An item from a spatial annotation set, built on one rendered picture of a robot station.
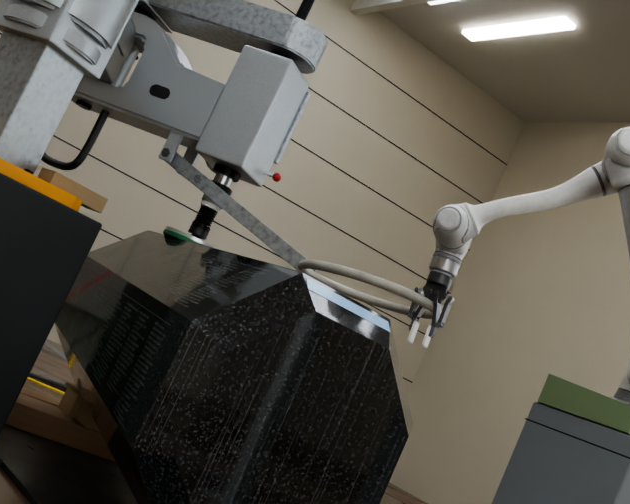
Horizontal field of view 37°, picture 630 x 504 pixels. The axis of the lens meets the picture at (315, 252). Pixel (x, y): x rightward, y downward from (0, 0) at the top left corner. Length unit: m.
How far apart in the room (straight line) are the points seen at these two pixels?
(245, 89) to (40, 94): 0.73
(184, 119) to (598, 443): 1.73
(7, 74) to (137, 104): 0.63
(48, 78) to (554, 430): 1.81
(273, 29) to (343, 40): 5.64
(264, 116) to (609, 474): 1.58
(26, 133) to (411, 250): 6.90
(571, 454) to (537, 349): 6.04
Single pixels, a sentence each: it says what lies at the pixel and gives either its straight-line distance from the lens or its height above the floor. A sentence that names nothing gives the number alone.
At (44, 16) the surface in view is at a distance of 2.94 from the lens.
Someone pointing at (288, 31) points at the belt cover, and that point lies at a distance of 3.35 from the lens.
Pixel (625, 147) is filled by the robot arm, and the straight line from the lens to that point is 2.80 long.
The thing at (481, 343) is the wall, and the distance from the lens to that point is 9.29.
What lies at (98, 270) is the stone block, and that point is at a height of 0.62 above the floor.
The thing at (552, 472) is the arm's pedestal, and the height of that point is 0.63.
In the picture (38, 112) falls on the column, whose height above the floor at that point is 0.97.
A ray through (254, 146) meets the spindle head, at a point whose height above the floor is 1.22.
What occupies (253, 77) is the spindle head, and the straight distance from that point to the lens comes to 3.31.
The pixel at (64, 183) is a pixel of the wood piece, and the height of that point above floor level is 0.81.
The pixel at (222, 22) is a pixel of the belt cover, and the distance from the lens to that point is 3.45.
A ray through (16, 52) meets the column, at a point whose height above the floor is 1.10.
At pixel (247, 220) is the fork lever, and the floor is 0.98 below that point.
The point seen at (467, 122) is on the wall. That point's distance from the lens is 9.85.
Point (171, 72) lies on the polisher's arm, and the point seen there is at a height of 1.36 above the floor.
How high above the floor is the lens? 0.58
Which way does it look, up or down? 7 degrees up
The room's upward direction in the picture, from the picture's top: 25 degrees clockwise
